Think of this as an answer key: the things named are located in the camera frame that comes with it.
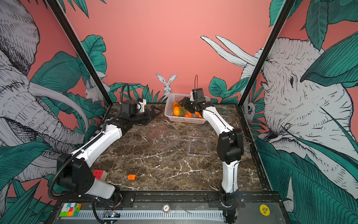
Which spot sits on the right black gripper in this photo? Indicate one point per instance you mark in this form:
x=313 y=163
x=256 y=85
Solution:
x=185 y=103

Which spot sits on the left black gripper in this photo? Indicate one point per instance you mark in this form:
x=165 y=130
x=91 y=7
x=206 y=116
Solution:
x=146 y=111

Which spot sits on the orange with leaf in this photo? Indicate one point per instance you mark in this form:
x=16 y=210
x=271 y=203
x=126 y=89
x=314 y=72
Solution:
x=188 y=114

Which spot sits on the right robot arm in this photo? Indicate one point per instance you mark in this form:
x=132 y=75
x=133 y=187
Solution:
x=230 y=140

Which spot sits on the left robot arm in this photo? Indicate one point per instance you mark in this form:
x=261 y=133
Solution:
x=74 y=175

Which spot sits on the white plastic basket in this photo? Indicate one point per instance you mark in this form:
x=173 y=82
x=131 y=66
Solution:
x=177 y=97

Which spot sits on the small orange block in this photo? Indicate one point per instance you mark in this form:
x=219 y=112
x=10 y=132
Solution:
x=131 y=177

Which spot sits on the red cube on table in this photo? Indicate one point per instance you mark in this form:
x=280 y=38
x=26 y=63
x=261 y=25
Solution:
x=100 y=174

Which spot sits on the small circuit board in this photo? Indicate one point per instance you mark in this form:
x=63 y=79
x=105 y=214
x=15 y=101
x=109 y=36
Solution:
x=112 y=214

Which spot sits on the yellow round sticker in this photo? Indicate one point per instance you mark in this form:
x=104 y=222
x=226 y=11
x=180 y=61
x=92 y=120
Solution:
x=264 y=210

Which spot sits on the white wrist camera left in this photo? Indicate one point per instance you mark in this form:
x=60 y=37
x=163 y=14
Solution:
x=141 y=105

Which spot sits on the colourful cube on rail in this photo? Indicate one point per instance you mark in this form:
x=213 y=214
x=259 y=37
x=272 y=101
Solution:
x=70 y=210

